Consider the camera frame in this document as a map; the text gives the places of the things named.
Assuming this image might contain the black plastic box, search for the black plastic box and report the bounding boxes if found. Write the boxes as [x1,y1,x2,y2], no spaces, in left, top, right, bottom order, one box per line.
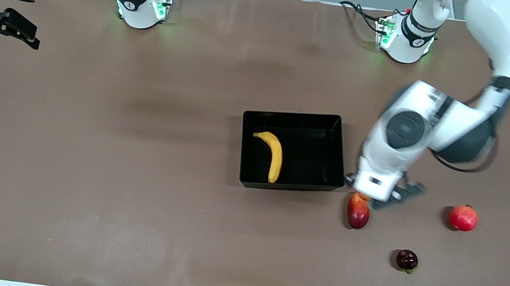
[233,102,355,202]

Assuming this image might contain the yellow banana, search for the yellow banana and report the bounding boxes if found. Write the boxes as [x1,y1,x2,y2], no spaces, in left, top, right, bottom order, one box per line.
[247,129,287,185]

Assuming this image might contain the red yellow mango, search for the red yellow mango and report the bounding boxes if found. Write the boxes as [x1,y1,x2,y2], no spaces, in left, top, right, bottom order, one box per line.
[344,190,374,231]

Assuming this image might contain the red pomegranate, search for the red pomegranate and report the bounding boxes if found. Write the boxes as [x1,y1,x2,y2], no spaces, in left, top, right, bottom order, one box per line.
[447,203,480,234]

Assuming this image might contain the dark purple mangosteen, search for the dark purple mangosteen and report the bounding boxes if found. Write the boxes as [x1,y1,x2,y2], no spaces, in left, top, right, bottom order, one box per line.
[394,248,421,276]

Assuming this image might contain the brown table mat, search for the brown table mat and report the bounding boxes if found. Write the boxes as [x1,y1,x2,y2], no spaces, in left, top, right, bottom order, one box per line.
[0,0,510,286]

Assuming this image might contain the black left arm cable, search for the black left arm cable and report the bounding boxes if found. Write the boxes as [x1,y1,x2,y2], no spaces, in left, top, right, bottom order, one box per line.
[426,60,510,180]

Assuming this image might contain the black left base cable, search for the black left base cable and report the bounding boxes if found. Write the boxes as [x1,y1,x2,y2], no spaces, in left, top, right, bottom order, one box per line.
[335,0,389,35]

